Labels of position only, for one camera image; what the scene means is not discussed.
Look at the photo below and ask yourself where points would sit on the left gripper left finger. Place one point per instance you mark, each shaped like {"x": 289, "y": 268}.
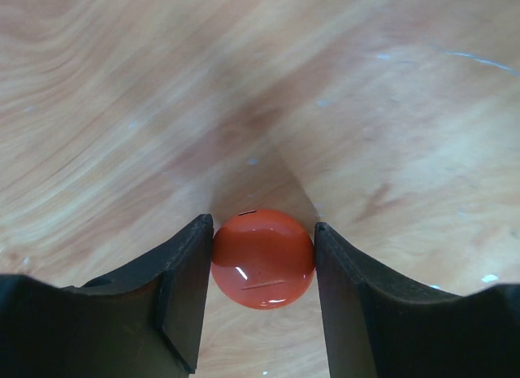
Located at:
{"x": 143, "y": 319}

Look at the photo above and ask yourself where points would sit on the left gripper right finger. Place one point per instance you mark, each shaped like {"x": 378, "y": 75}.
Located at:
{"x": 380, "y": 323}

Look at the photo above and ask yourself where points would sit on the orange charging case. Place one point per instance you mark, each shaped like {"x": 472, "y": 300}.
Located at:
{"x": 263, "y": 259}

